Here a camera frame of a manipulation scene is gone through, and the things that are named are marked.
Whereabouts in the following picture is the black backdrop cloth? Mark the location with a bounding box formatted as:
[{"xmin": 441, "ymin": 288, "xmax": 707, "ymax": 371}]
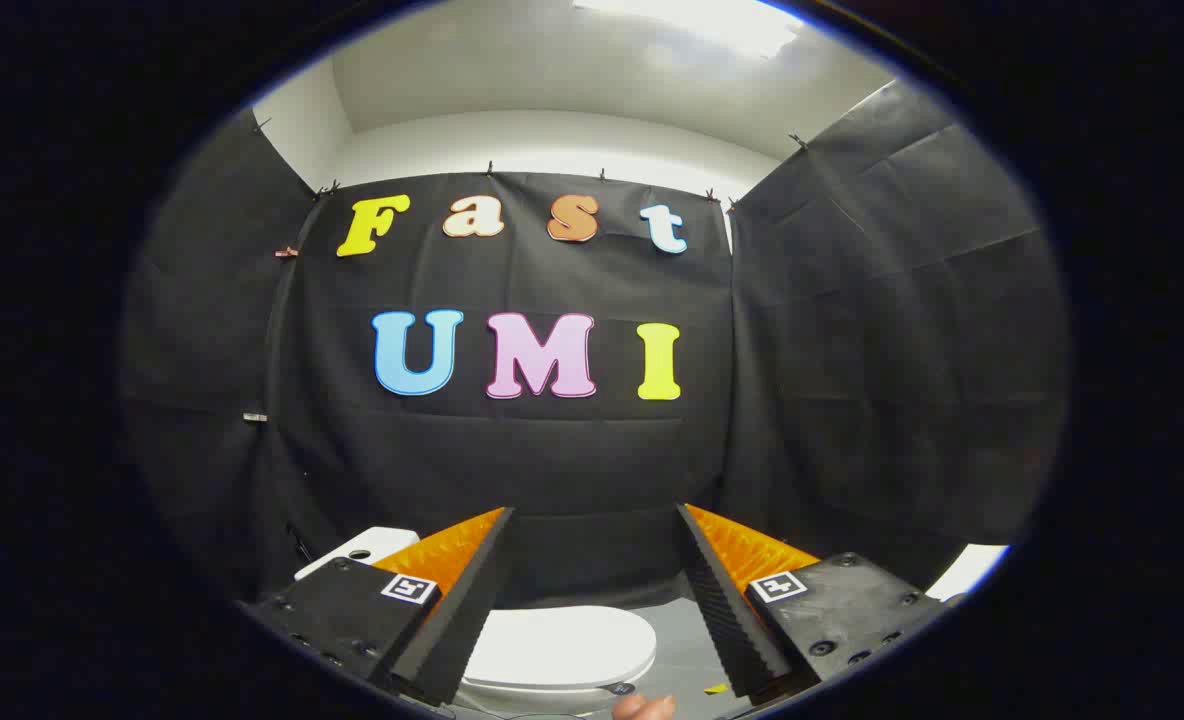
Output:
[{"xmin": 120, "ymin": 80, "xmax": 1068, "ymax": 613}]

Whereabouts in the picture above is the white toilet bowl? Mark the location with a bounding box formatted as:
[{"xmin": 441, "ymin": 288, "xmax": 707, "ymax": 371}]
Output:
[{"xmin": 452, "ymin": 678, "xmax": 653, "ymax": 717}]

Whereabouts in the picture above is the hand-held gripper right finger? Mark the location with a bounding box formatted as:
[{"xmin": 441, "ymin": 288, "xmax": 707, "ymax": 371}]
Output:
[{"xmin": 676, "ymin": 503, "xmax": 953, "ymax": 701}]

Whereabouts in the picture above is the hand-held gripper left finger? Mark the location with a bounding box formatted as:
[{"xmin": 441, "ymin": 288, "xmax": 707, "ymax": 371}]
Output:
[{"xmin": 242, "ymin": 506, "xmax": 515, "ymax": 707}]

